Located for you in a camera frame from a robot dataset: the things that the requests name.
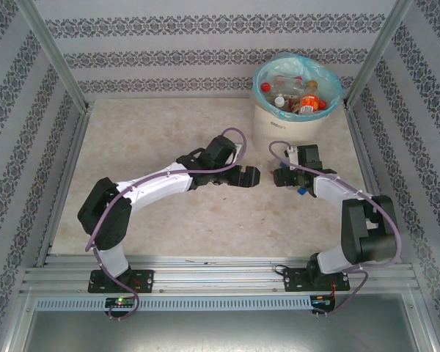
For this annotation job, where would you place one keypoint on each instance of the orange label bottle tan cap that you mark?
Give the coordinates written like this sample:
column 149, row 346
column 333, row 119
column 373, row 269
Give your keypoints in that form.
column 308, row 102

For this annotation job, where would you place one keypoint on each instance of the clear bottle white cap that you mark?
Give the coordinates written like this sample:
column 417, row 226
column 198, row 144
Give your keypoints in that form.
column 279, row 99

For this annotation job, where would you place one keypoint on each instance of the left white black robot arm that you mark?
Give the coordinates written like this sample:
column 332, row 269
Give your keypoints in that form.
column 157, row 185

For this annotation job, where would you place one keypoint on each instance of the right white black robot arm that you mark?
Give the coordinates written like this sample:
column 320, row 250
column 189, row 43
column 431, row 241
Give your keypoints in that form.
column 370, row 234

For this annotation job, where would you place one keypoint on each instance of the cream plastic waste bin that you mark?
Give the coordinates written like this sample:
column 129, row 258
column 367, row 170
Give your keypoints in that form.
column 278, row 139

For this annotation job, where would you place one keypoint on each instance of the turquoise plastic bin liner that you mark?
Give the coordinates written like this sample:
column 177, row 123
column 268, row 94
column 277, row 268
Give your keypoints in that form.
column 315, row 67

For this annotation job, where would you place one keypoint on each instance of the clear bottle blue cap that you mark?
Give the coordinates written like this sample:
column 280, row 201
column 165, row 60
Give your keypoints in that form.
column 301, row 191

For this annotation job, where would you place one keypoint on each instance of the right small controller board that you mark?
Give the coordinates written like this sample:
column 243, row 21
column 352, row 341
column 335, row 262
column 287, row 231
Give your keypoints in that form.
column 320, row 300

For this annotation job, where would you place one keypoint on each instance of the small controller board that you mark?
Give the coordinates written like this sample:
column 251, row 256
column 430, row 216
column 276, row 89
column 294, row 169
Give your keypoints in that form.
column 121, row 301
column 320, row 300

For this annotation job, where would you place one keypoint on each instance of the grey metal sheet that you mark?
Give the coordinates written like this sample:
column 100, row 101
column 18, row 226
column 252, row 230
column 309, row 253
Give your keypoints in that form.
column 220, row 333

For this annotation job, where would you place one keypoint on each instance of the left small controller board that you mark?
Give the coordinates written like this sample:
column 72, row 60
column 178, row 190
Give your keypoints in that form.
column 121, row 301

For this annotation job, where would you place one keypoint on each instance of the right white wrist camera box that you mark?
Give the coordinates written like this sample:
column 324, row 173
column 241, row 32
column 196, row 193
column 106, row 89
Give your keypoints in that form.
column 292, row 154

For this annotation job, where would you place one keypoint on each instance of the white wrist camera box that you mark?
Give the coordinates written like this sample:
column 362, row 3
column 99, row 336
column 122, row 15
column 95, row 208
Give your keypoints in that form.
column 292, row 154
column 238, row 149

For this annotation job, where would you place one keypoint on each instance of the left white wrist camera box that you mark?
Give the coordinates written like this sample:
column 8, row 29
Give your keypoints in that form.
column 238, row 149

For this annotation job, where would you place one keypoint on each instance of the right aluminium side rail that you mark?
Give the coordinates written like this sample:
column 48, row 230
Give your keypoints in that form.
column 363, row 146

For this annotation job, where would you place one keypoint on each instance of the aluminium side rail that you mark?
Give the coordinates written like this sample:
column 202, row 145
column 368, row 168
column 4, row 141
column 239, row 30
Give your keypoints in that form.
column 73, row 157
column 363, row 146

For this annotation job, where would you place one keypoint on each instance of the aluminium mounting rail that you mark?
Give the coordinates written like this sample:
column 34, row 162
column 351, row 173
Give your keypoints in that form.
column 220, row 275

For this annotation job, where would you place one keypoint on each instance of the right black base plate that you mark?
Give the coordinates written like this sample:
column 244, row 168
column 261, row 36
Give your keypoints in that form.
column 293, row 280

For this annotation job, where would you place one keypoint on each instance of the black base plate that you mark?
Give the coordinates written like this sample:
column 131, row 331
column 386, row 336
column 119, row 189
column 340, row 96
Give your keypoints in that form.
column 144, row 280
column 293, row 280

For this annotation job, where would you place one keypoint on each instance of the right aluminium frame post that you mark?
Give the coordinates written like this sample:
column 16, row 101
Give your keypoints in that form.
column 379, row 47

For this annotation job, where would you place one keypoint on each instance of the aluminium frame post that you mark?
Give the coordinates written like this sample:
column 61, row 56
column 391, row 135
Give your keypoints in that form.
column 379, row 47
column 51, row 51

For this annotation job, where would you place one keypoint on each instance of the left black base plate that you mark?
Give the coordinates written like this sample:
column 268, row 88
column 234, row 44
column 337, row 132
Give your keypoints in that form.
column 144, row 280

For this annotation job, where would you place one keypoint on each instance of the left aluminium side rail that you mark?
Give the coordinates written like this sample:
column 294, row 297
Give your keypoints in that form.
column 73, row 157

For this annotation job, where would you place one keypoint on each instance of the left aluminium frame post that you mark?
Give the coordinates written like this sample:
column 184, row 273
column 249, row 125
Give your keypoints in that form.
column 51, row 51

